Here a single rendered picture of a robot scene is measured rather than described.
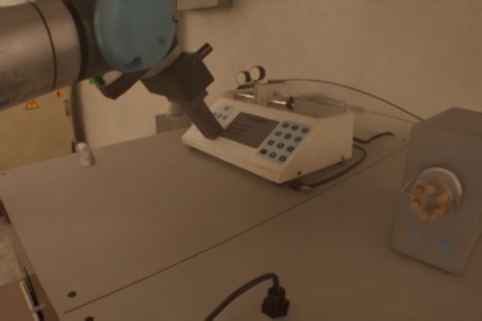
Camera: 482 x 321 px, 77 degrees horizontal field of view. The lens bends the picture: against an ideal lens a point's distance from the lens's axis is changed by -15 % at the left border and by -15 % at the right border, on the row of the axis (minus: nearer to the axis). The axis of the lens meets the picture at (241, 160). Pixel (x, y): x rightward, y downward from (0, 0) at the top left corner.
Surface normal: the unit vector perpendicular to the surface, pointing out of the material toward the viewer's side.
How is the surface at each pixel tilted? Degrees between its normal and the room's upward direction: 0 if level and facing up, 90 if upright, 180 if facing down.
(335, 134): 87
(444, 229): 90
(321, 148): 87
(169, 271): 0
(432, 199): 90
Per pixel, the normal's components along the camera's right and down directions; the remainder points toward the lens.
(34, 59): 0.81, 0.39
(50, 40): 0.79, 0.11
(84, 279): 0.00, -0.94
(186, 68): 0.63, 0.25
